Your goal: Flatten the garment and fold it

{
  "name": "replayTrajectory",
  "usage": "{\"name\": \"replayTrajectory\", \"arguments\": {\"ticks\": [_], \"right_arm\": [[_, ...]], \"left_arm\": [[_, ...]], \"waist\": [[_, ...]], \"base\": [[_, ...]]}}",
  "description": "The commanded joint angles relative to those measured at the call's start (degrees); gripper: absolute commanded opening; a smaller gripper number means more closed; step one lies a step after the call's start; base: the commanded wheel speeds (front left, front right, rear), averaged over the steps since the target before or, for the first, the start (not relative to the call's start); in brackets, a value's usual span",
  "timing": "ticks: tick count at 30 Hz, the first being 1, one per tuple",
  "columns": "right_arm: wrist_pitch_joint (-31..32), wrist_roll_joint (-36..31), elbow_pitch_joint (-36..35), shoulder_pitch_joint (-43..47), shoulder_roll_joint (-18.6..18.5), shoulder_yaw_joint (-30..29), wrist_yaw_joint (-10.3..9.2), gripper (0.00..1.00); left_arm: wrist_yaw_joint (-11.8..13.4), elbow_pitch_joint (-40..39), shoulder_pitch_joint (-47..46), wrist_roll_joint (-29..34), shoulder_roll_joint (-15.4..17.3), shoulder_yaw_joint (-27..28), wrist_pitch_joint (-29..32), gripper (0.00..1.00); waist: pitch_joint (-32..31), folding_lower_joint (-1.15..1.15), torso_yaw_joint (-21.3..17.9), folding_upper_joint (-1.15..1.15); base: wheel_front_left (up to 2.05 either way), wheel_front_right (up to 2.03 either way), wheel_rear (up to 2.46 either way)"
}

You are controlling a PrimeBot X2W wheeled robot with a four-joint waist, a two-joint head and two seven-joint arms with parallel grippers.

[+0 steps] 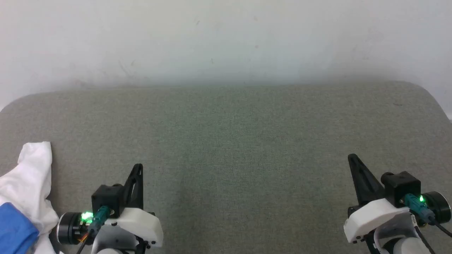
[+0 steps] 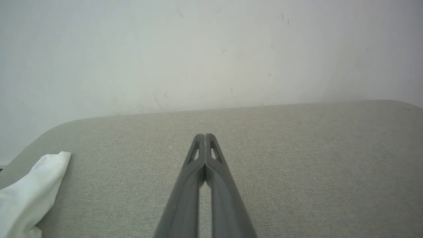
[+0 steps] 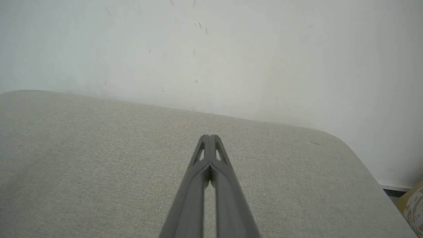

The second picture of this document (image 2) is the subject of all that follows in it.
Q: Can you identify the white shirt with blue sleeves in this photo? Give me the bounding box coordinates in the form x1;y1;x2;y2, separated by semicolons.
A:
0;151;71;238

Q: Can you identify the light grey fabric sofa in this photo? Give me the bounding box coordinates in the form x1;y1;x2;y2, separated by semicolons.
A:
0;100;423;238

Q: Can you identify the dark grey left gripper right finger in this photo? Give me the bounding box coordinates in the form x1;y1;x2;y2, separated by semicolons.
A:
205;133;258;238

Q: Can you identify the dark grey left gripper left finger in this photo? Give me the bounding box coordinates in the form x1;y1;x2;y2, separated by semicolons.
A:
153;134;206;238

